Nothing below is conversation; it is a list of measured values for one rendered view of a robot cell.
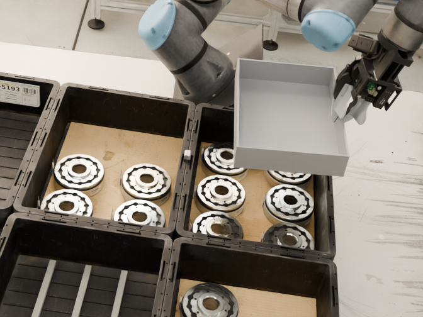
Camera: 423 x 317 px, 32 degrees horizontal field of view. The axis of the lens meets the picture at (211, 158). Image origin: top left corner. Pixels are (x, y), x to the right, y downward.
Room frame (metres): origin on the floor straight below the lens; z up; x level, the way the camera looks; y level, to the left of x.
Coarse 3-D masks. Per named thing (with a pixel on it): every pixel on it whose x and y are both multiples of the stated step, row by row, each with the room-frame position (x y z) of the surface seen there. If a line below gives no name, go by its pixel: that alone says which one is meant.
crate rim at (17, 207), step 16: (128, 96) 1.28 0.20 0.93; (144, 96) 1.28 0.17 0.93; (160, 96) 1.29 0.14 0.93; (192, 112) 1.25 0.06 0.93; (48, 128) 1.12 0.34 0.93; (32, 160) 1.02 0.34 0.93; (32, 176) 0.98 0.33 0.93; (176, 176) 1.05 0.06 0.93; (176, 192) 1.00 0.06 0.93; (16, 208) 0.90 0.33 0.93; (32, 208) 0.90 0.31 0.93; (176, 208) 0.96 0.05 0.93; (112, 224) 0.90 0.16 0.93; (128, 224) 0.90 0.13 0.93
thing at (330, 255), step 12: (204, 108) 1.28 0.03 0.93; (216, 108) 1.28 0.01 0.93; (228, 108) 1.29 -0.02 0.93; (192, 132) 1.19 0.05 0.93; (192, 144) 1.15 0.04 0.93; (192, 156) 1.12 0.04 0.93; (192, 168) 1.08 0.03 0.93; (180, 204) 0.97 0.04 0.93; (180, 216) 0.94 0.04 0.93; (180, 228) 0.91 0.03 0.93; (216, 240) 0.90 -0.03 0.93; (228, 240) 0.90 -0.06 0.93; (240, 240) 0.91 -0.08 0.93; (288, 252) 0.90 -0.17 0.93; (300, 252) 0.90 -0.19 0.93; (312, 252) 0.91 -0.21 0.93; (324, 252) 0.91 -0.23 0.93
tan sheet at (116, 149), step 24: (72, 144) 1.20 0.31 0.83; (96, 144) 1.21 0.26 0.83; (120, 144) 1.22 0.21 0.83; (144, 144) 1.24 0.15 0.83; (168, 144) 1.25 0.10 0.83; (120, 168) 1.15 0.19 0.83; (168, 168) 1.17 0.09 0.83; (48, 192) 1.04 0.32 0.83; (120, 192) 1.07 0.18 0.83; (96, 216) 1.00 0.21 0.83; (168, 216) 1.03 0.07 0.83
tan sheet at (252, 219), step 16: (208, 144) 1.27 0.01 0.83; (256, 176) 1.19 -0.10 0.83; (256, 192) 1.14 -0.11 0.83; (192, 208) 1.06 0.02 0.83; (256, 208) 1.10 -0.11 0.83; (192, 224) 1.02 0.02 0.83; (240, 224) 1.04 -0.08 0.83; (256, 224) 1.05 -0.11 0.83; (272, 224) 1.06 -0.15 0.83; (256, 240) 1.01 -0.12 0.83
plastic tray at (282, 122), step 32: (256, 64) 1.25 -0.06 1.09; (288, 64) 1.25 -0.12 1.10; (256, 96) 1.19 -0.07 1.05; (288, 96) 1.20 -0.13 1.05; (320, 96) 1.22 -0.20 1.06; (256, 128) 1.09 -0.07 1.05; (288, 128) 1.10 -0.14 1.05; (320, 128) 1.12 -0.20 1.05; (256, 160) 0.98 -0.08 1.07; (288, 160) 0.99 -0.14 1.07; (320, 160) 0.99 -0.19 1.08
